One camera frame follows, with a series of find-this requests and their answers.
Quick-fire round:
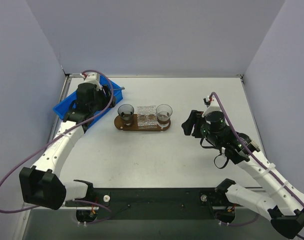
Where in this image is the blue plastic divided bin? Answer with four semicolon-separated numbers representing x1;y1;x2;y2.
53;75;123;130

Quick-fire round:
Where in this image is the clear textured acrylic holder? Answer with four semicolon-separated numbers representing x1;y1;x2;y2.
137;105;157;127

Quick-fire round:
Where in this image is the brown wooden oval tray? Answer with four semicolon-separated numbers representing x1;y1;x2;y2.
114;114;171;132

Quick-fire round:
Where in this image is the clear glass cup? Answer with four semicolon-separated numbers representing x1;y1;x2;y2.
156;104;173;128

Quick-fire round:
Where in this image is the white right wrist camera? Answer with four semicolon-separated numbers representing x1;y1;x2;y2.
202;96;221;118

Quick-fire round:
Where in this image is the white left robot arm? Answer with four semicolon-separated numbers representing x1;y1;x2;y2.
19;82;115;210

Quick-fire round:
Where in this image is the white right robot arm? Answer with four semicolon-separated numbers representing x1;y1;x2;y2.
182;110;304;239

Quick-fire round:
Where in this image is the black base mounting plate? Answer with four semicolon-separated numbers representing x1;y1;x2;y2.
66;187;236;223

